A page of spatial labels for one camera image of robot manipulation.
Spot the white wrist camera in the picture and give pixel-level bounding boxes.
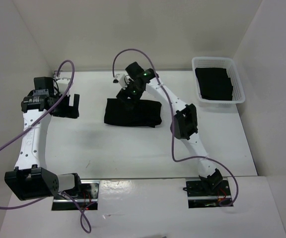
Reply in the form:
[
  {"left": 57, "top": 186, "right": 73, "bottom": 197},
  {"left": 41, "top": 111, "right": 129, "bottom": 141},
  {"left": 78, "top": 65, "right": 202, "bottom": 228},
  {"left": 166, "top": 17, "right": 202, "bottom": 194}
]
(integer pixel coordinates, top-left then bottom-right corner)
[
  {"left": 113, "top": 73, "right": 132, "bottom": 90},
  {"left": 54, "top": 77, "right": 71, "bottom": 95}
]

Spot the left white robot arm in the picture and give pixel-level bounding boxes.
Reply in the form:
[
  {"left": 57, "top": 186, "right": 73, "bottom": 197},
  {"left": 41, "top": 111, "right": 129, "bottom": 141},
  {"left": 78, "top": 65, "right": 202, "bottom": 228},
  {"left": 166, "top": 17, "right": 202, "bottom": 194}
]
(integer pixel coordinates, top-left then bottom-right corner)
[{"left": 4, "top": 77, "right": 83, "bottom": 201}]

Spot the black skirt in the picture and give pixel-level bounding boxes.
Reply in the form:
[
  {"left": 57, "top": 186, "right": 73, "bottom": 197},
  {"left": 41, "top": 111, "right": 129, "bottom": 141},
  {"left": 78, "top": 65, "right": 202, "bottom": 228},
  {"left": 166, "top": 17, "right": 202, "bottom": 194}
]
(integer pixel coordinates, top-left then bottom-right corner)
[{"left": 104, "top": 99, "right": 162, "bottom": 128}]

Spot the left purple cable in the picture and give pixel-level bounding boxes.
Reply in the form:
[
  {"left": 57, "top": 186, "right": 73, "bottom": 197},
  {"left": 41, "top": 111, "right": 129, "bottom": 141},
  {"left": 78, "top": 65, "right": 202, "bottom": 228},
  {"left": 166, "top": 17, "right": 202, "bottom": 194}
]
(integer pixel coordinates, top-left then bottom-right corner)
[{"left": 0, "top": 59, "right": 96, "bottom": 234}]

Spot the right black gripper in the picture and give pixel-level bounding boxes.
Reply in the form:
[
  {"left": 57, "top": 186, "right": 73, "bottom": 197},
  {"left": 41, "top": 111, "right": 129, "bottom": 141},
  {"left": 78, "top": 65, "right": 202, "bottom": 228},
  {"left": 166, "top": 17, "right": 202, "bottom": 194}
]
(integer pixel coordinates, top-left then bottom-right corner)
[{"left": 117, "top": 78, "right": 144, "bottom": 111}]

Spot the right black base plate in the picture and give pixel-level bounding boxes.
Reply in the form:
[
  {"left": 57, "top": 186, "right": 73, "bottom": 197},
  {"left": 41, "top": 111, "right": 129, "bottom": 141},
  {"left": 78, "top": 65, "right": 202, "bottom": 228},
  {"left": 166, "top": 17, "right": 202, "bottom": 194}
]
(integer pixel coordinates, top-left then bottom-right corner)
[{"left": 182, "top": 179, "right": 232, "bottom": 208}]

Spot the black folded skirts stack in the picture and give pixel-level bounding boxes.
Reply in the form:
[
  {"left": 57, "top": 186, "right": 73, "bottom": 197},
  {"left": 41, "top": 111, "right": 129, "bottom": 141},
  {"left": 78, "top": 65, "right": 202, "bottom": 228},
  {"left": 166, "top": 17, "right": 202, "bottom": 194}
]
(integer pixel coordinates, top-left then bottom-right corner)
[{"left": 195, "top": 67, "right": 233, "bottom": 101}]

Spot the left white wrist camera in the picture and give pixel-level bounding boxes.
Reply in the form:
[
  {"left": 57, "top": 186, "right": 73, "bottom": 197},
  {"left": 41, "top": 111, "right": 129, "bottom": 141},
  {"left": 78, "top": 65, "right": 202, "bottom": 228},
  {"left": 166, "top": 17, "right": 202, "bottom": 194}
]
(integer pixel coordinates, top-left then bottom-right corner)
[{"left": 54, "top": 77, "right": 71, "bottom": 95}]

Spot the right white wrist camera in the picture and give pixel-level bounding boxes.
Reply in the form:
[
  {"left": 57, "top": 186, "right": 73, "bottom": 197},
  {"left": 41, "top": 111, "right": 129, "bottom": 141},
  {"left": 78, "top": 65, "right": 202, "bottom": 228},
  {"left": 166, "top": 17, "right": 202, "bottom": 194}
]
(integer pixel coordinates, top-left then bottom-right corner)
[{"left": 113, "top": 73, "right": 132, "bottom": 90}]

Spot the white plastic basket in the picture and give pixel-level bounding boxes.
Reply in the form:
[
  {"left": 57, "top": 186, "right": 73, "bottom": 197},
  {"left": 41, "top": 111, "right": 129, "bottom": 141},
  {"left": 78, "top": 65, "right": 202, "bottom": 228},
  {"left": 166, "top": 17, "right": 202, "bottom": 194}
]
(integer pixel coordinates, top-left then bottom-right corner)
[{"left": 192, "top": 57, "right": 245, "bottom": 105}]

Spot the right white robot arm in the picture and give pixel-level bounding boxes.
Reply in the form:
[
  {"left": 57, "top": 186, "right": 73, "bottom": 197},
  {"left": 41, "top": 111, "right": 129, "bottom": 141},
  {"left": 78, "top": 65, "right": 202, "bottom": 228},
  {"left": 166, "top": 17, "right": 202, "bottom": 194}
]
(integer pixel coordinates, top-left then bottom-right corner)
[{"left": 113, "top": 62, "right": 223, "bottom": 195}]

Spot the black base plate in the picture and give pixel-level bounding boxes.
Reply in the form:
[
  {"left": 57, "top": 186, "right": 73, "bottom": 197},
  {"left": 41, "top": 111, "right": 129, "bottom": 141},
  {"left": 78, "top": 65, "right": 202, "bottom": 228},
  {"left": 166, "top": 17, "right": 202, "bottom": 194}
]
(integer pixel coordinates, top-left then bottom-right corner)
[
  {"left": 182, "top": 179, "right": 232, "bottom": 208},
  {"left": 51, "top": 179, "right": 100, "bottom": 211}
]

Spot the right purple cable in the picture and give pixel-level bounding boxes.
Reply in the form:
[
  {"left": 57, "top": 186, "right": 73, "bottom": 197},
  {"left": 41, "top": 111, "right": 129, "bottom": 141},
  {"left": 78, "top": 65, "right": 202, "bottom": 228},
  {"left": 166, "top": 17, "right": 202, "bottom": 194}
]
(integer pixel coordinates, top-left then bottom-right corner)
[{"left": 112, "top": 48, "right": 240, "bottom": 207}]

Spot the purple cable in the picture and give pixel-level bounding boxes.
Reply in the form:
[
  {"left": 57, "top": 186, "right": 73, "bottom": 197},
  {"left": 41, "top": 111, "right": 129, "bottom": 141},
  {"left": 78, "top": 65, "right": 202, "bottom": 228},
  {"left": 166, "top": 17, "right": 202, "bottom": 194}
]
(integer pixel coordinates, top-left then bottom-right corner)
[
  {"left": 112, "top": 48, "right": 240, "bottom": 207},
  {"left": 0, "top": 59, "right": 96, "bottom": 234}
]

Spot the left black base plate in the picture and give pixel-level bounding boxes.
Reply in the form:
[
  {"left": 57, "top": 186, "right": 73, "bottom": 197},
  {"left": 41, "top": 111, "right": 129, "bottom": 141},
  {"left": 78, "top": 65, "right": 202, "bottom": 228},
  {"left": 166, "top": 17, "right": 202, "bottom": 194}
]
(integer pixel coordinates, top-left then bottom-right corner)
[{"left": 51, "top": 179, "right": 100, "bottom": 211}]

